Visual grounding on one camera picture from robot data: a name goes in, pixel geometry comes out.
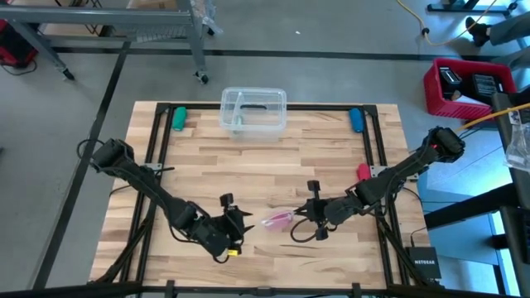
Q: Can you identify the blue bandage roll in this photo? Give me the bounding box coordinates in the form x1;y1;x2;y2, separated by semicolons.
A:
348;107;366;134

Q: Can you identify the red plastic crate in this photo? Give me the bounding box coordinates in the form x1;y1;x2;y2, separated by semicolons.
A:
422;56;518;122

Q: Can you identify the yellow hanging cable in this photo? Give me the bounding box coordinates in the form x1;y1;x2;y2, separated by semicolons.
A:
455;102;530;133

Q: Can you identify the black floor stand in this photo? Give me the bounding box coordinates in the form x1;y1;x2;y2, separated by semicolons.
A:
426;0;519;14

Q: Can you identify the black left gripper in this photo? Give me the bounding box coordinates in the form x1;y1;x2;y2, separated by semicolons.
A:
197;192;256;258

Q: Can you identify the black Netgear network switch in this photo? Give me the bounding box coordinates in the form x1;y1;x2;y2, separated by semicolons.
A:
404;246;443;281

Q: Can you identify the black metal table frame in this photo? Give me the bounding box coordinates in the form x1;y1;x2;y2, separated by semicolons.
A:
86;101;446;298

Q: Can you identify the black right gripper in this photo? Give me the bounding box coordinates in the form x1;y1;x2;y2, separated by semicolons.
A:
291;180;345;242

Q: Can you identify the green bandage roll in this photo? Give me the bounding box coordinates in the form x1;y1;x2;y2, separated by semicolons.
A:
171;106;189;132

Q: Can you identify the black desk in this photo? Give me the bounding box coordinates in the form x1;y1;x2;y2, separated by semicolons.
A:
424;93;530;298

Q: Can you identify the clear plastic zipper bag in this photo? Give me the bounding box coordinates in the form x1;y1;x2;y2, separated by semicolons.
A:
260;208;296;233

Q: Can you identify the grey metal frame workbench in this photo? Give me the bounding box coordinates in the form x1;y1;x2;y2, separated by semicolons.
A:
0;0;224;86

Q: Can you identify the red clamp handle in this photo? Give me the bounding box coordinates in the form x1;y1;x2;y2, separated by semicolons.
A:
356;162;372;182

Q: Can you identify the red black tool bag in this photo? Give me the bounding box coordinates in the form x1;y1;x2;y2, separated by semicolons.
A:
0;18;41;70

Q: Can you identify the clear plastic storage bin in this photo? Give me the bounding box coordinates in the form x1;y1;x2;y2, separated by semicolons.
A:
219;86;288;140

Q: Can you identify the yellow floor cable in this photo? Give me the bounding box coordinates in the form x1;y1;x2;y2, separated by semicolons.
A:
395;0;500;48

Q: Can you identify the crumpled clear plastic bag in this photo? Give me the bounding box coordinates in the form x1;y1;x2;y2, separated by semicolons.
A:
503;108;530;174

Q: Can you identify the black cable with yellow tag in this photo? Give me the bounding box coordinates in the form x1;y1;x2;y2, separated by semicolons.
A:
210;243;243;265
289;215;337;244

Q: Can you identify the black battery pack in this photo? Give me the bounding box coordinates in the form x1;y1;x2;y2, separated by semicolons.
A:
470;73;505;105
437;65;464;101

